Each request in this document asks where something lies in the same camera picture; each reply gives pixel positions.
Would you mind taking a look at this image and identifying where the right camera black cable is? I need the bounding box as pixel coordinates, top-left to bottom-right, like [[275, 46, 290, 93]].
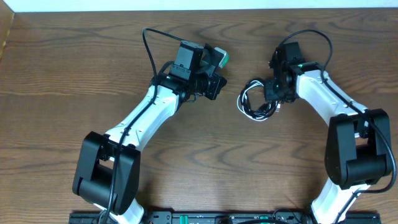
[[276, 29, 398, 224]]

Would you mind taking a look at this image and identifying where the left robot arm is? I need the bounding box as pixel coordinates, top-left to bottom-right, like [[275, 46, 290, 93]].
[[72, 40, 229, 223]]

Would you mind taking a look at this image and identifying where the left camera black cable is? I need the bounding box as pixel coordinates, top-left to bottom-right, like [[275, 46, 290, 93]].
[[99, 27, 184, 224]]

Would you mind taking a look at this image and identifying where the black usb cable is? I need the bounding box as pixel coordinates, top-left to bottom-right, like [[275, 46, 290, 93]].
[[239, 77, 280, 119]]

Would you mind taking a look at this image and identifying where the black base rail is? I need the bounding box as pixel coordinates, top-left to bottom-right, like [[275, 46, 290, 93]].
[[68, 209, 382, 224]]

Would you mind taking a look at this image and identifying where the camera black cable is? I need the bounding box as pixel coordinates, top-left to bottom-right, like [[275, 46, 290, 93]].
[[276, 29, 398, 224], [99, 27, 184, 224]]

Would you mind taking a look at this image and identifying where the white usb cable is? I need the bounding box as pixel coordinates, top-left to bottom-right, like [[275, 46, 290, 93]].
[[236, 80, 282, 122]]

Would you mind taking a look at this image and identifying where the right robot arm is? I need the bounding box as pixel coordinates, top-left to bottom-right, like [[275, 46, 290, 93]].
[[264, 42, 394, 223]]

